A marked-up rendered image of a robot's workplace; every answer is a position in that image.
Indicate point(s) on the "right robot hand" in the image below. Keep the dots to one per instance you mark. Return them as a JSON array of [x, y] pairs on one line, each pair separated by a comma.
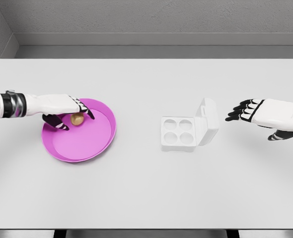
[[275, 114]]

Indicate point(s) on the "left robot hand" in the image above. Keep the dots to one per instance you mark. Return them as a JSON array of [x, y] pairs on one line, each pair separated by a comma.
[[62, 103]]

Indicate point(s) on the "brown egg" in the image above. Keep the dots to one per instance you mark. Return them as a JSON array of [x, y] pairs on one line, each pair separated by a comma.
[[77, 119]]

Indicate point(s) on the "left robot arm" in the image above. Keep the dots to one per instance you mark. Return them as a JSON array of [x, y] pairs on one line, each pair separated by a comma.
[[10, 106]]

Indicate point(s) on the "white egg box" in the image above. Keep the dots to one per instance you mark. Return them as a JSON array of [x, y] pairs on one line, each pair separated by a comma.
[[186, 130]]

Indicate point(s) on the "pink round plate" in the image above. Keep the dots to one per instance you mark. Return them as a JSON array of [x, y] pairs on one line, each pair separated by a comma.
[[82, 138]]

